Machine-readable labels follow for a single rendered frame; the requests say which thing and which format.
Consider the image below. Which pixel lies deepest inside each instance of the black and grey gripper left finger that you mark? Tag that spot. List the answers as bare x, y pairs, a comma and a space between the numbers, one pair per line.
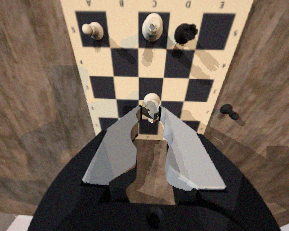
108, 161

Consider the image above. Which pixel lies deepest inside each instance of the black and cream chessboard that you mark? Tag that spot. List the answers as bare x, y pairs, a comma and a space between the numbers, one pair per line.
119, 70

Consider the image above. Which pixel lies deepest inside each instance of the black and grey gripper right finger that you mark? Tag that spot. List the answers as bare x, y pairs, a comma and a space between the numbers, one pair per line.
194, 164

